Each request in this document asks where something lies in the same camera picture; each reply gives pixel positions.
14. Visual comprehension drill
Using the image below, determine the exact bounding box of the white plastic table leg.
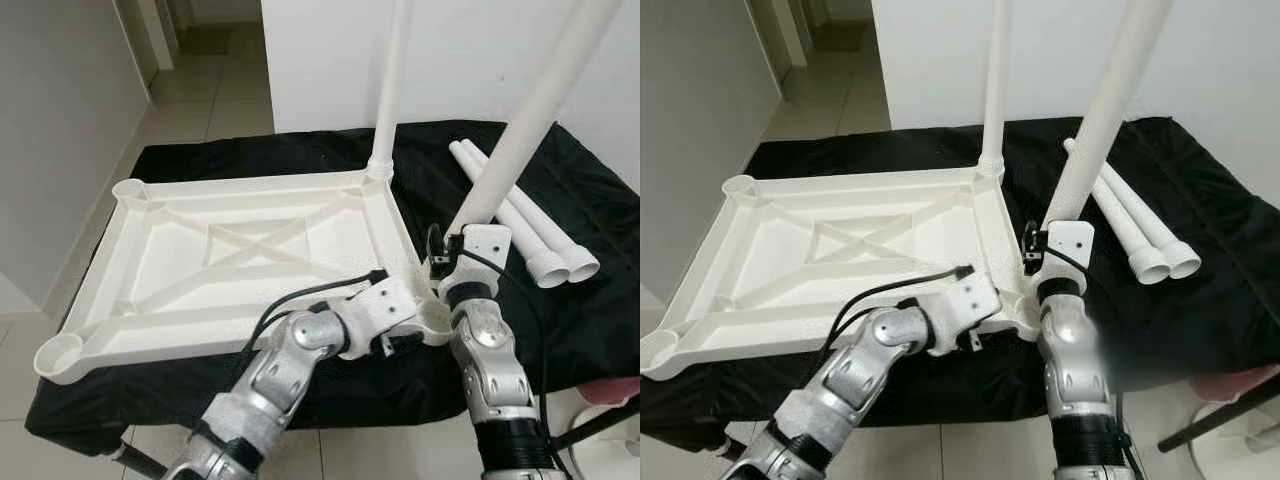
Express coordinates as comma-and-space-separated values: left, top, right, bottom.
445, 0, 626, 233
366, 0, 413, 183
977, 0, 1013, 181
462, 140, 602, 284
1042, 0, 1176, 229
1095, 150, 1202, 282
1062, 138, 1170, 287
448, 142, 567, 290

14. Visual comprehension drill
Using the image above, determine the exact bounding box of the white door frame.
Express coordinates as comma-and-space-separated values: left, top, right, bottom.
112, 0, 183, 76
748, 0, 816, 76

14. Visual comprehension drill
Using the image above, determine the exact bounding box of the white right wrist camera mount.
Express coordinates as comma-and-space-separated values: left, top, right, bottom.
1038, 221, 1095, 298
438, 224, 514, 303

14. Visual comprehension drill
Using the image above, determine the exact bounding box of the black tripod leg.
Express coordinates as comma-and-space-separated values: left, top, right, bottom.
110, 445, 166, 479

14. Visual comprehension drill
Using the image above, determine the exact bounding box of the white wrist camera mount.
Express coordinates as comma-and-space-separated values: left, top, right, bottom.
924, 271, 1002, 333
343, 277, 421, 341
1038, 221, 1095, 298
438, 224, 514, 303

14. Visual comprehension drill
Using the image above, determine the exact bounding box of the white plastic table top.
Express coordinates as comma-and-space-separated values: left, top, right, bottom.
640, 158, 1041, 381
33, 160, 456, 386

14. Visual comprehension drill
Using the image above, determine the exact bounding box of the black table cloth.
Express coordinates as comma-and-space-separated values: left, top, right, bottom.
640, 117, 1280, 451
25, 120, 641, 456

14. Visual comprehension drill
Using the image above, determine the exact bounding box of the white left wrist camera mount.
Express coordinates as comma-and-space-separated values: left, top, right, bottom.
343, 277, 421, 341
924, 271, 1002, 333

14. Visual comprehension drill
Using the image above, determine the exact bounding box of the black stand pole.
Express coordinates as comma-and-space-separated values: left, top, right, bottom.
555, 395, 641, 446
1160, 385, 1280, 451

